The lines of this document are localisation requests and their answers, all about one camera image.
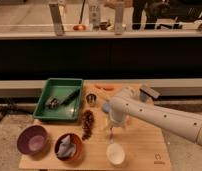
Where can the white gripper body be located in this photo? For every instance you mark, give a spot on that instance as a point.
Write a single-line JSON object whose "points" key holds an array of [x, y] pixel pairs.
{"points": [[116, 119]]}

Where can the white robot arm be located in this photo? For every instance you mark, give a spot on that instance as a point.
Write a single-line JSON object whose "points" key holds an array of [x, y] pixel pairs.
{"points": [[184, 124]]}

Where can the orange fruit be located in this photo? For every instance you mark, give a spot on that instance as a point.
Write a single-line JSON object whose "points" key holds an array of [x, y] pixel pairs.
{"points": [[129, 121]]}

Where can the orange carrot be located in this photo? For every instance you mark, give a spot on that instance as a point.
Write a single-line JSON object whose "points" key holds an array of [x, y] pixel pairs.
{"points": [[105, 87]]}

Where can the bunch of dark grapes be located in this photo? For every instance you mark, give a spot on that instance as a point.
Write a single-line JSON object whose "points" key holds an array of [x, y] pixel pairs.
{"points": [[87, 124]]}

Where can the small metal cup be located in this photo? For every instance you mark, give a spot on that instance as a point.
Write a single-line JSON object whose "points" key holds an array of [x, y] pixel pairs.
{"points": [[91, 99]]}

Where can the wooden board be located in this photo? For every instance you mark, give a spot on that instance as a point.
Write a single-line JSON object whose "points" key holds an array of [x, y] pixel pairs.
{"points": [[143, 144]]}

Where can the white cup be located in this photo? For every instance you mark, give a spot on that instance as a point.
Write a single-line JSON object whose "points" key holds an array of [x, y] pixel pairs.
{"points": [[115, 154]]}

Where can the red bowl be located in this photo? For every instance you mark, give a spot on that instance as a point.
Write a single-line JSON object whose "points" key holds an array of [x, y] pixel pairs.
{"points": [[74, 139]]}

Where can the green plastic tray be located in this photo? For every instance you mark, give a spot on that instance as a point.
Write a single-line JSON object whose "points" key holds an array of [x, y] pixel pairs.
{"points": [[59, 87]]}

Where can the grey crumpled cloth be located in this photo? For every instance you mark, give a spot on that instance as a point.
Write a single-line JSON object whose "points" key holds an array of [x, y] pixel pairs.
{"points": [[66, 148]]}

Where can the black brush in tray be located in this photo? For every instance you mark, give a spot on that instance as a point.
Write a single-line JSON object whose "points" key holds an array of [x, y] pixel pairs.
{"points": [[53, 102]]}

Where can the purple bowl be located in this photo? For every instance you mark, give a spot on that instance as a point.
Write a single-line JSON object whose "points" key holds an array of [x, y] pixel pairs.
{"points": [[32, 140]]}

